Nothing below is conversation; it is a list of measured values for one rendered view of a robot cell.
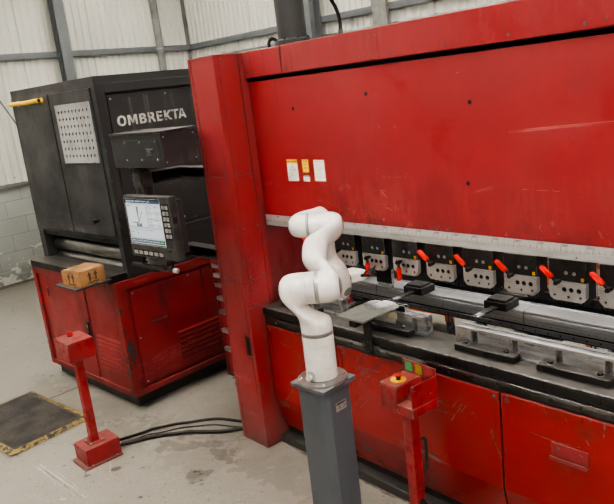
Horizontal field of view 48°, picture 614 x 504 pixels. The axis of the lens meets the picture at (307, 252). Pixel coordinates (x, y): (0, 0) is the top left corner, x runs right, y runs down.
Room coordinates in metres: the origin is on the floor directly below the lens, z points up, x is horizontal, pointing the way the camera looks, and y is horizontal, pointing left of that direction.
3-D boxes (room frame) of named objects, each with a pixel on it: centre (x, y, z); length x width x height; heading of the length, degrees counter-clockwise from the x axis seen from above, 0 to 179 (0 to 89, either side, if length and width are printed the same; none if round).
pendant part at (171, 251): (3.80, 0.82, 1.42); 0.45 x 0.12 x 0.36; 45
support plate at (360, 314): (3.14, -0.26, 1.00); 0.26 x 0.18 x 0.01; 130
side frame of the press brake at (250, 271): (4.09, 0.13, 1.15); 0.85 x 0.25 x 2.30; 130
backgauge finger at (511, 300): (2.97, -0.82, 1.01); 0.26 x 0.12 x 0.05; 130
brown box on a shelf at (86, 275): (4.41, 1.50, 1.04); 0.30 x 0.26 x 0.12; 44
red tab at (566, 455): (2.36, -0.91, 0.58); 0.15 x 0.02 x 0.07; 40
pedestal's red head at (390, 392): (2.77, -0.37, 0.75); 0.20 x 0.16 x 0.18; 36
